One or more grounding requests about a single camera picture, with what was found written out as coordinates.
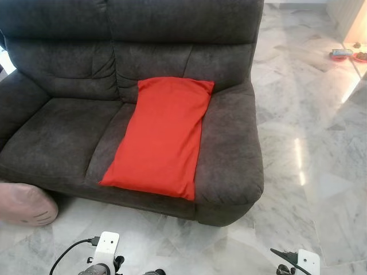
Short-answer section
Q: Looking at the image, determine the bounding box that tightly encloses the pink pillow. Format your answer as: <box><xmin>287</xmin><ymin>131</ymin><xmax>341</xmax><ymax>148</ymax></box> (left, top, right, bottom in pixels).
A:
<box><xmin>0</xmin><ymin>182</ymin><xmax>59</xmax><ymax>226</ymax></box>

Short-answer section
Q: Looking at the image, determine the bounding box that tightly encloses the red pillow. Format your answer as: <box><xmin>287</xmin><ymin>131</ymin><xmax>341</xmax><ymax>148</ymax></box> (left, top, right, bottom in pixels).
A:
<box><xmin>99</xmin><ymin>77</ymin><xmax>216</xmax><ymax>201</ymax></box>

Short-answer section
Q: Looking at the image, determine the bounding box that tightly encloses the dark brown fabric sofa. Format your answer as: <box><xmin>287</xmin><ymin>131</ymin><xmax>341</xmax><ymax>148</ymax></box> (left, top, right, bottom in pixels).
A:
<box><xmin>0</xmin><ymin>0</ymin><xmax>266</xmax><ymax>227</ymax></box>

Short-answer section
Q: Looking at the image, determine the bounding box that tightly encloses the white cabinet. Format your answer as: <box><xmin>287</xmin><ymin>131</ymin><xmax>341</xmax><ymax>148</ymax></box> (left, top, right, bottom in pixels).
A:
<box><xmin>326</xmin><ymin>0</ymin><xmax>367</xmax><ymax>46</ymax></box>

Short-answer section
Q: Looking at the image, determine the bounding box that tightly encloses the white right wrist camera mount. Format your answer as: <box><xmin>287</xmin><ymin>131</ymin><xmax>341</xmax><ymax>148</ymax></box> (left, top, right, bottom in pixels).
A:
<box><xmin>295</xmin><ymin>249</ymin><xmax>321</xmax><ymax>275</ymax></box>

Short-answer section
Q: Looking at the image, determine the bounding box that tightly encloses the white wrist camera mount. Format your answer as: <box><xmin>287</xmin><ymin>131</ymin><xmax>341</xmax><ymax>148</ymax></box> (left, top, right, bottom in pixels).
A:
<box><xmin>93</xmin><ymin>231</ymin><xmax>120</xmax><ymax>265</ymax></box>
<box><xmin>295</xmin><ymin>249</ymin><xmax>321</xmax><ymax>275</ymax></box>

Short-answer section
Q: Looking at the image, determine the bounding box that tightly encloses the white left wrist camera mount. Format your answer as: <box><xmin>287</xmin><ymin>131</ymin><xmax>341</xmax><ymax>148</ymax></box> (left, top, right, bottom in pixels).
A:
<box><xmin>93</xmin><ymin>231</ymin><xmax>120</xmax><ymax>265</ymax></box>

